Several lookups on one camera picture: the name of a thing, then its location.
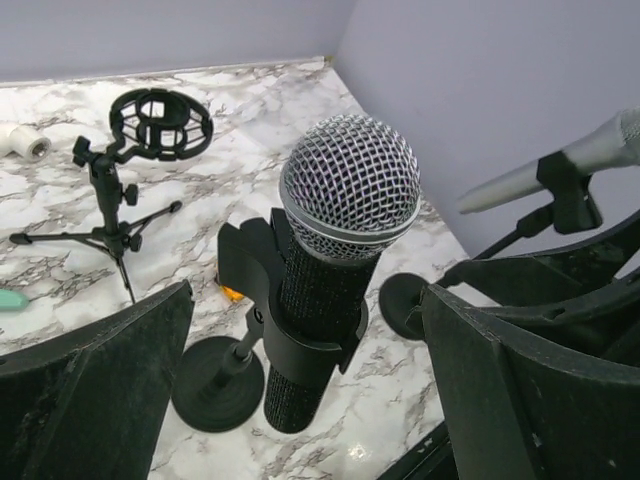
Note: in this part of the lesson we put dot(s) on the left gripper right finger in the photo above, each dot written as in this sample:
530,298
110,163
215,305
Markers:
518,406

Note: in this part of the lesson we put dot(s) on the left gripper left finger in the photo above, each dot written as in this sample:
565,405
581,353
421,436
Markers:
89,404

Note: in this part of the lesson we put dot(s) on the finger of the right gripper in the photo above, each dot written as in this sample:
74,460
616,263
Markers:
569,295

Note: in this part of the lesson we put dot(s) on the black round-base stand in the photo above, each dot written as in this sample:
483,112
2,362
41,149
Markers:
222,378
572,210

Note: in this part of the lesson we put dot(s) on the mint green microphone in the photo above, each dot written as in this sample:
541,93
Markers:
12,301

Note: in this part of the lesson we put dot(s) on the orange tape measure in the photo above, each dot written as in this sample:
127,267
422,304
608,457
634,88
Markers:
230,294

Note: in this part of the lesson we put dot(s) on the black microphone silver grille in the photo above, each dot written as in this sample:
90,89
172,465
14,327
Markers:
350,188

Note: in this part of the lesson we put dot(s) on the black tripod shock-mount stand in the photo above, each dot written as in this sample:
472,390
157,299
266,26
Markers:
150,123

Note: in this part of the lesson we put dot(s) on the white pipe elbow fitting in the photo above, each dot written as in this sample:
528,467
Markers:
24,141

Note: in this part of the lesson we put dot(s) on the grey microphone silver grille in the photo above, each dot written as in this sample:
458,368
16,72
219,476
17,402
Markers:
615,144

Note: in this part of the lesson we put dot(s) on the black round-base stand front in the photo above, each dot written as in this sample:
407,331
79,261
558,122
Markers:
572,210

